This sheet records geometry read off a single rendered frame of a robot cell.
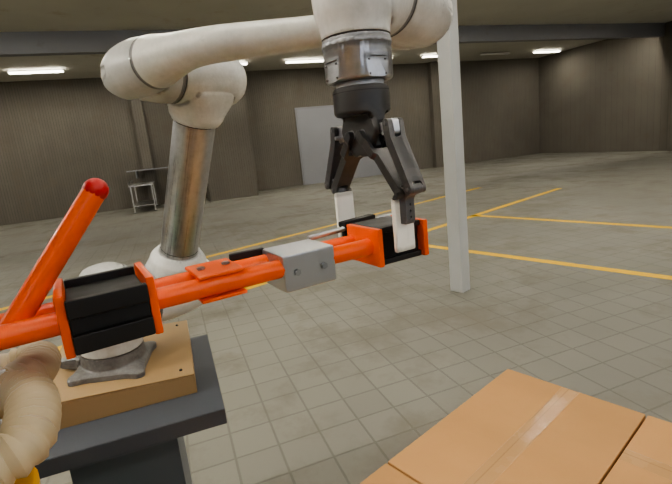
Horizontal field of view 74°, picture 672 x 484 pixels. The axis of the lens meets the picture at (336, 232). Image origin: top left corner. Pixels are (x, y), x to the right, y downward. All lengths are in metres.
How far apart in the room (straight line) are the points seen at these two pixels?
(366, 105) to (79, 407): 1.00
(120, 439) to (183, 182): 0.60
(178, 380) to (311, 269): 0.78
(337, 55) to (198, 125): 0.59
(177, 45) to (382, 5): 0.40
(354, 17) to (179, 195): 0.74
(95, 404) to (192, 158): 0.63
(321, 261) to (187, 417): 0.73
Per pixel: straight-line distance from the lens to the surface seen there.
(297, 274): 0.52
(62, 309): 0.46
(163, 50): 0.90
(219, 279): 0.50
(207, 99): 1.09
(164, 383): 1.26
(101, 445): 1.20
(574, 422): 1.45
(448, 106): 3.74
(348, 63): 0.58
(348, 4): 0.59
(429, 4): 0.71
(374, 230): 0.57
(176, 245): 1.27
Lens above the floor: 1.34
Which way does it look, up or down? 11 degrees down
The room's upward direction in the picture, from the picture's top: 6 degrees counter-clockwise
